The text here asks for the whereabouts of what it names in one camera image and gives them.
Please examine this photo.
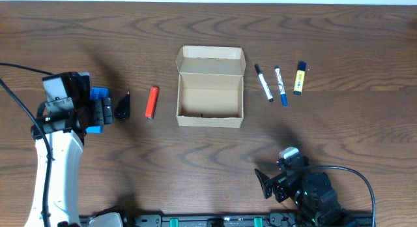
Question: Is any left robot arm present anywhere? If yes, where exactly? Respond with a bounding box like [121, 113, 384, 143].
[25, 72, 113, 226]

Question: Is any open cardboard box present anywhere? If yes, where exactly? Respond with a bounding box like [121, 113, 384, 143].
[176, 46, 246, 128]

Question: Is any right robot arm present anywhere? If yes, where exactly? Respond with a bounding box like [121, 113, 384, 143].
[255, 153, 359, 226]

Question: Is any black whiteboard marker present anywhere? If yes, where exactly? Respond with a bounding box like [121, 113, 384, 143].
[254, 64, 274, 102]

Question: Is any red stapler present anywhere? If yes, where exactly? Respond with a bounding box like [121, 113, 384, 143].
[145, 87, 159, 119]

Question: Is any yellow highlighter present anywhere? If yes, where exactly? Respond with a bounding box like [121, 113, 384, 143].
[293, 61, 306, 95]

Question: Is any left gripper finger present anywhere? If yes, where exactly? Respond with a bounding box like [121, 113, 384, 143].
[102, 97, 113, 125]
[92, 100, 104, 126]

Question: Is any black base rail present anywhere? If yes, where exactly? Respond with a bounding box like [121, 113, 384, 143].
[79, 212, 374, 227]

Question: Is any blue whiteboard marker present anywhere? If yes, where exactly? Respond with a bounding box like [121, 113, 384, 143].
[274, 67, 288, 106]

